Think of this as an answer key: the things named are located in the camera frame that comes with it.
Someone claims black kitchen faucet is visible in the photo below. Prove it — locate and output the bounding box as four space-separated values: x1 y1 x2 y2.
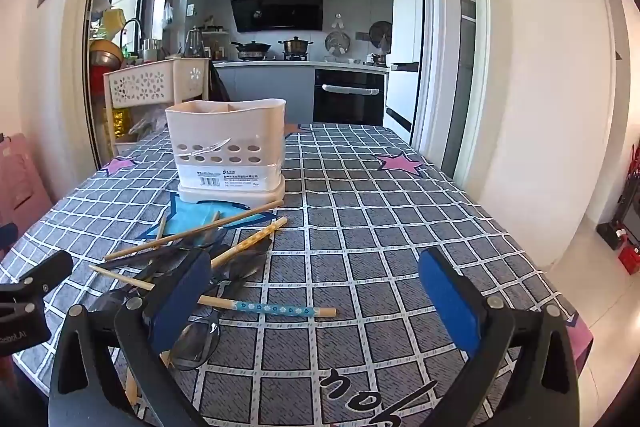
117 18 146 58

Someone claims red plastic bucket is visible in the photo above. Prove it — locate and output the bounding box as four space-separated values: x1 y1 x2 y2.
89 66 112 108

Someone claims white refrigerator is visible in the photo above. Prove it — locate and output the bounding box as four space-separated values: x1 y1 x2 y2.
384 0 426 135

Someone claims clear plastic bag bundle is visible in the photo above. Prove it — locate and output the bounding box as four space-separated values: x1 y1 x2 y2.
131 114 168 142

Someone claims steel cooking pot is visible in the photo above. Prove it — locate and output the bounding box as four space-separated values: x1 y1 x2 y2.
278 36 313 56

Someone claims black built-in oven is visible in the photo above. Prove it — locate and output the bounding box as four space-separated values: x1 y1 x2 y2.
313 68 388 125

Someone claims red box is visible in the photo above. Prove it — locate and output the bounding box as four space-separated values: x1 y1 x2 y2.
617 241 640 276

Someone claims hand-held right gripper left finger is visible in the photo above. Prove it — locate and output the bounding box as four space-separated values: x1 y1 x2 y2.
47 248 213 427

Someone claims glass kettle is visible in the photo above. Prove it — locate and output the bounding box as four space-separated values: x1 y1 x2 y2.
184 27 206 58

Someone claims dark round pan lid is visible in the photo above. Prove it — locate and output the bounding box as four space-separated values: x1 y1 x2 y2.
369 21 393 48

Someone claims red patterned decoration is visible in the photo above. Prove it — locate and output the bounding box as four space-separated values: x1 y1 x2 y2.
627 142 640 188

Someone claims pink cushion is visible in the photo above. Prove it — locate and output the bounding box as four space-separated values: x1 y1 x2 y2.
0 133 53 253

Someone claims grey checked tablecloth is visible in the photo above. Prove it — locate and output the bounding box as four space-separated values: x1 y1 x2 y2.
0 122 596 427

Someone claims spiral striped wooden chopstick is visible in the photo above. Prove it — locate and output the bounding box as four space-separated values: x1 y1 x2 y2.
210 217 290 269

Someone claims black range hood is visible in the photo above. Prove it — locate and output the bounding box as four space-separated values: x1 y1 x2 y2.
227 0 326 32

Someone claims dark translucent plastic spoon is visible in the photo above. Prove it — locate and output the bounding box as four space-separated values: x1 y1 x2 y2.
212 234 275 285
107 227 226 268
167 307 222 372

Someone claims cream plastic storage cart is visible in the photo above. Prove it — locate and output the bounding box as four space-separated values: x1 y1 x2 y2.
103 57 211 158

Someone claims black wok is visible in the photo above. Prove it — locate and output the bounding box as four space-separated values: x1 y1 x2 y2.
231 39 272 60

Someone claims black stand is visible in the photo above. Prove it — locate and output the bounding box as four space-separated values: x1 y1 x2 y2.
596 207 640 253

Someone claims round steel steamer rack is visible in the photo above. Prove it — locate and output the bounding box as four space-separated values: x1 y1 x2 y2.
324 31 348 56

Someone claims yellow plastic container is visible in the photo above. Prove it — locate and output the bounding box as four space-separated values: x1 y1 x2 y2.
100 7 126 38

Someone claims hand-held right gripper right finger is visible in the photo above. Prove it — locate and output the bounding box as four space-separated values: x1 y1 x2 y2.
417 247 581 427

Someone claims sliding glass door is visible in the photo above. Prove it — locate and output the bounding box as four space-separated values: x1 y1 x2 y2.
415 0 493 180

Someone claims cream plastic utensil holder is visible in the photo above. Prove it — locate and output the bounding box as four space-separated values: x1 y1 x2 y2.
165 98 288 208

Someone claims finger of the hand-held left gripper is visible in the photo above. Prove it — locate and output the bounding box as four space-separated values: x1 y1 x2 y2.
0 250 74 304

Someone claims gold foil package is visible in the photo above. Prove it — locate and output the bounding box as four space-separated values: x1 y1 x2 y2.
111 107 132 142

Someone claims grey kitchen counter cabinet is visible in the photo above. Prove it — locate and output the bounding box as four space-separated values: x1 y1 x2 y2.
212 59 391 125

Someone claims blue floral chopstick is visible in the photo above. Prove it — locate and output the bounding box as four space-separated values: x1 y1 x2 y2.
196 294 338 319

